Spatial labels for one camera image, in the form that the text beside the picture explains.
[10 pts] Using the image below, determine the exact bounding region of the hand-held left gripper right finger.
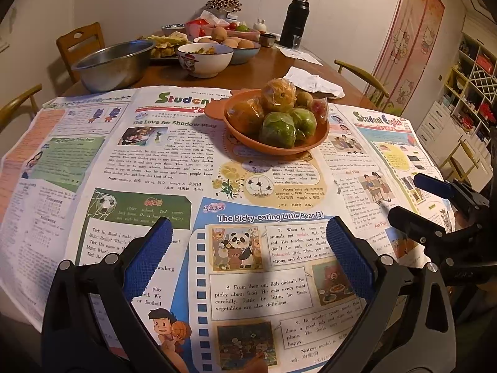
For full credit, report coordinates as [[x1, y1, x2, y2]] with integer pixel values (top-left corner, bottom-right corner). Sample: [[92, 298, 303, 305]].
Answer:
[[322, 217, 457, 373]]

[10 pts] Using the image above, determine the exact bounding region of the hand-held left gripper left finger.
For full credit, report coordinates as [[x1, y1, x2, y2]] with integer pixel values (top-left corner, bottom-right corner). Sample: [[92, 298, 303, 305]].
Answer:
[[41, 218, 173, 373]]

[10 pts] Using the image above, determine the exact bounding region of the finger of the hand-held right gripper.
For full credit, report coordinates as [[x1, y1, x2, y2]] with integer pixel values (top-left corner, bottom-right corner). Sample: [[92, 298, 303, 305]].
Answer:
[[388, 206, 451, 243], [413, 173, 457, 200]]

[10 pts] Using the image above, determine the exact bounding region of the plastic-wrapped red fruit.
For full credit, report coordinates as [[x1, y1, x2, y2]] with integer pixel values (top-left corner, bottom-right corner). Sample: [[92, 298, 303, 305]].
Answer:
[[311, 99, 329, 125]]

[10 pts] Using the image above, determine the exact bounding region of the plastic-wrapped green fruit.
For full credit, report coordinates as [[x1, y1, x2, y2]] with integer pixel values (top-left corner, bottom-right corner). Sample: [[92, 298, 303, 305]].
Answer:
[[259, 112, 298, 148], [290, 108, 317, 142]]

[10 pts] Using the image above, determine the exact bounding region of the orange plastic bowl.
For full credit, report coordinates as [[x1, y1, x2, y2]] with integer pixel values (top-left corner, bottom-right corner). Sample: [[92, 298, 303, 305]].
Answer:
[[204, 89, 331, 158]]

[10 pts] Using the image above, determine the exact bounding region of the plastic-wrapped orange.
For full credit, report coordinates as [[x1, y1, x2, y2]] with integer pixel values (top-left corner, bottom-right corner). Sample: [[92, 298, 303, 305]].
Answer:
[[225, 99, 268, 135], [260, 79, 298, 114]]

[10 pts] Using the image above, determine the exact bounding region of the wooden folding chair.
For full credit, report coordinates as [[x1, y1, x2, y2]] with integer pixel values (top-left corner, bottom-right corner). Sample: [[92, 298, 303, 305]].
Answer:
[[440, 140, 480, 183]]

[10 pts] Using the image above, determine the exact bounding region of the newspaper sheet with sunflower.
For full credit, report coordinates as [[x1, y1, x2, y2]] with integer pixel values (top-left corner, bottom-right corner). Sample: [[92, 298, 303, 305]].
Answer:
[[330, 103, 455, 265]]

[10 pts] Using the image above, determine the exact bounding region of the large open newspaper sheet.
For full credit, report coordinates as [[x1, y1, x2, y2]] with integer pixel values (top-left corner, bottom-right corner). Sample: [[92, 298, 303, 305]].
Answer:
[[0, 85, 393, 373]]

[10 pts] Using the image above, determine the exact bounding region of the white shelving unit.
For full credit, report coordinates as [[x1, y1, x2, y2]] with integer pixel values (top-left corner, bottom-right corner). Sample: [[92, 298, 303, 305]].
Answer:
[[415, 13, 497, 187]]

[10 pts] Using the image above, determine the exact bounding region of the wooden armchair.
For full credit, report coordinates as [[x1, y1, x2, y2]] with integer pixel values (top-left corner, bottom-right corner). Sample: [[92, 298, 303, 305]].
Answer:
[[0, 83, 43, 133], [335, 59, 391, 105]]

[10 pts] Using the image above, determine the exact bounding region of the cartoon cat door curtain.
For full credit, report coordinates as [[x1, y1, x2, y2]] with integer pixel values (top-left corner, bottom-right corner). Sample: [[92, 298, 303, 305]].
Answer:
[[371, 0, 445, 115]]

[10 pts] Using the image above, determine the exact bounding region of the white cloth napkin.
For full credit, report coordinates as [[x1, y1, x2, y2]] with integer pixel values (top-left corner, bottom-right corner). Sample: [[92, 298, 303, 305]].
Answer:
[[282, 66, 345, 99]]

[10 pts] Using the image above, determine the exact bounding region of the flat white paper napkin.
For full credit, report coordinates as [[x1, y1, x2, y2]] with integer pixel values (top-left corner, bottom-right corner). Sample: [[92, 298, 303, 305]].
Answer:
[[276, 45, 323, 66]]

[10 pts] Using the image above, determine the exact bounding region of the stainless steel bowl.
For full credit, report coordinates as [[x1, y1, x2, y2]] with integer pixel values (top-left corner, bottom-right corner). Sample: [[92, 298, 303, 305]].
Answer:
[[72, 40, 156, 94]]

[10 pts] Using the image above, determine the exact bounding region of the white printed ceramic bowl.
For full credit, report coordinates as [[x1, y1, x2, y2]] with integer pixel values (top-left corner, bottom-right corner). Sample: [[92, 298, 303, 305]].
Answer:
[[176, 43, 234, 78]]

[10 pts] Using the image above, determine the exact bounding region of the plate of fried food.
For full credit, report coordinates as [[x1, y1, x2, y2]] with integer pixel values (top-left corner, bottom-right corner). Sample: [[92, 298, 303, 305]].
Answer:
[[138, 33, 193, 61]]

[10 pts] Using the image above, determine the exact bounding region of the black thermos bottle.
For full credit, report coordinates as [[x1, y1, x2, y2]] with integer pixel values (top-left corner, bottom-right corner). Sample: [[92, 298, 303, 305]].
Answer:
[[280, 0, 310, 48]]

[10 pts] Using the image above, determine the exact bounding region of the blue bowl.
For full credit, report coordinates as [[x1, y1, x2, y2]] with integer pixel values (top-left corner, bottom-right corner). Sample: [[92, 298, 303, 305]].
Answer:
[[194, 37, 262, 65]]

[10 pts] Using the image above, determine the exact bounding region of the wooden chair with cutout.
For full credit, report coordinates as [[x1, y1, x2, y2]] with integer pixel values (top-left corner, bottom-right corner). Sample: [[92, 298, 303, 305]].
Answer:
[[56, 22, 105, 72]]

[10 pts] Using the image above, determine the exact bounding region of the red snack packet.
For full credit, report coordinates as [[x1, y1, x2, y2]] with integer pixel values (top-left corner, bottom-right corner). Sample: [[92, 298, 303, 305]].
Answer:
[[185, 19, 210, 37]]

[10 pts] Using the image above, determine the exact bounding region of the pink basin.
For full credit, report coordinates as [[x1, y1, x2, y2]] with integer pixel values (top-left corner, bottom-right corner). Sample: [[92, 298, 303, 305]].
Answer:
[[184, 17, 260, 41]]

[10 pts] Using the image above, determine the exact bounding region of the dried flower bouquet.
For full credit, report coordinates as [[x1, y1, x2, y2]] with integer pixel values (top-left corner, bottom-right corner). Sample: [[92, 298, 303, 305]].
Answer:
[[206, 0, 241, 14]]

